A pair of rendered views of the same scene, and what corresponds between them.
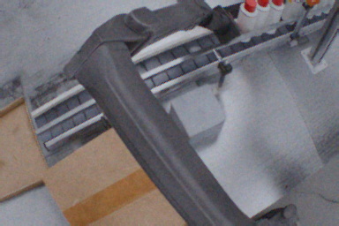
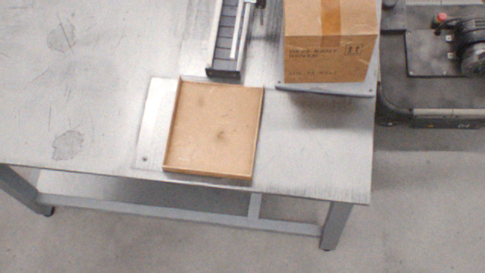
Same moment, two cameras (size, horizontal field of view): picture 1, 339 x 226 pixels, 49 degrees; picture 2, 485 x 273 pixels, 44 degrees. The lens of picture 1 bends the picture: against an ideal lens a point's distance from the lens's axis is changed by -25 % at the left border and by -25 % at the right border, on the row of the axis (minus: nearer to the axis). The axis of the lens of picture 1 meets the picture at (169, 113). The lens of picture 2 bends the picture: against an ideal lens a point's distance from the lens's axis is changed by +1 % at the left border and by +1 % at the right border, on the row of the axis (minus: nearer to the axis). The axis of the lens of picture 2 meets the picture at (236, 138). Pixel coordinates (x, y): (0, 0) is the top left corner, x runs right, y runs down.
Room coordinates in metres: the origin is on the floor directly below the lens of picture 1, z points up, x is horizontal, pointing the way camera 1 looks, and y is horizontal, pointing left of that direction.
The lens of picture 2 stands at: (-0.36, 0.94, 2.48)
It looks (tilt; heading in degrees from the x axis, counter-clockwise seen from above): 68 degrees down; 318
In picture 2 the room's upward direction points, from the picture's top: 9 degrees counter-clockwise
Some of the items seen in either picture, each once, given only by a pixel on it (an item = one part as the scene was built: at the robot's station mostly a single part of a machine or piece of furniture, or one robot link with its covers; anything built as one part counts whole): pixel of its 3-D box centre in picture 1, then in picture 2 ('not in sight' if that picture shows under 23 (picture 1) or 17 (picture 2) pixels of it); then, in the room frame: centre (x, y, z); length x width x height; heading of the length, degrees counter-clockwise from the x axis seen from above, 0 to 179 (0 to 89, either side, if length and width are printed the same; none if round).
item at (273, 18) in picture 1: (273, 12); not in sight; (0.69, -0.27, 0.98); 0.05 x 0.05 x 0.20
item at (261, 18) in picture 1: (259, 13); not in sight; (0.67, -0.23, 0.98); 0.05 x 0.05 x 0.20
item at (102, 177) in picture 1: (128, 201); (325, 15); (0.14, 0.07, 0.99); 0.30 x 0.24 x 0.27; 128
